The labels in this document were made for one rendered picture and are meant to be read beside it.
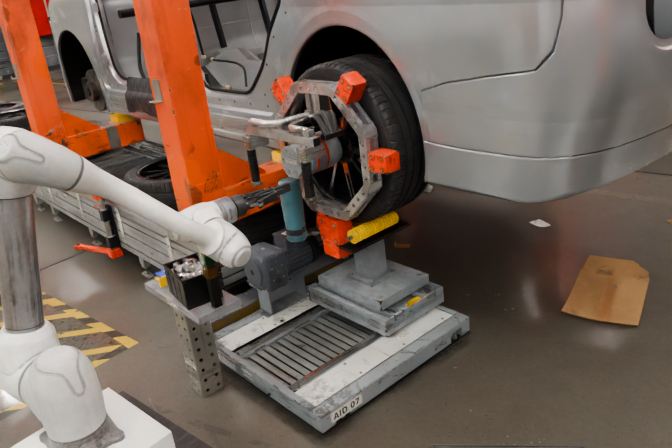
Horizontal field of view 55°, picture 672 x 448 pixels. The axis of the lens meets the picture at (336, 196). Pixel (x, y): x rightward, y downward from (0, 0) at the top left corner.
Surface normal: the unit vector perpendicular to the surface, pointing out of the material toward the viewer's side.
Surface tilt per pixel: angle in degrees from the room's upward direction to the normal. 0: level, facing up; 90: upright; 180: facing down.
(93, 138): 90
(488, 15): 90
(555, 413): 0
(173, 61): 90
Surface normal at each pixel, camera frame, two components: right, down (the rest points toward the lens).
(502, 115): -0.74, 0.31
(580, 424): -0.12, -0.93
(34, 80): 0.66, 0.18
